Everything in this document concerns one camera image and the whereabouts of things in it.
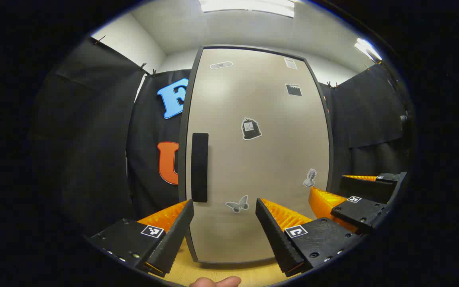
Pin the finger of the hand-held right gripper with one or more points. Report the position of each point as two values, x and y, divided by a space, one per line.
359 213
363 188

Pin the ceiling light panel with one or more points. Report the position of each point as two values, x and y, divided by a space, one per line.
367 50
249 8

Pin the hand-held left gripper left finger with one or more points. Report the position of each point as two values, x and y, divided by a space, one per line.
173 243

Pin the black backdrop cloth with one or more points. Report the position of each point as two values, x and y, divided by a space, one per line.
94 139

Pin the dark grey cabinet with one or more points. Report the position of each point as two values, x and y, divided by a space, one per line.
181 167

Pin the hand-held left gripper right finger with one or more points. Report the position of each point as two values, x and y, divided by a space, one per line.
277 243

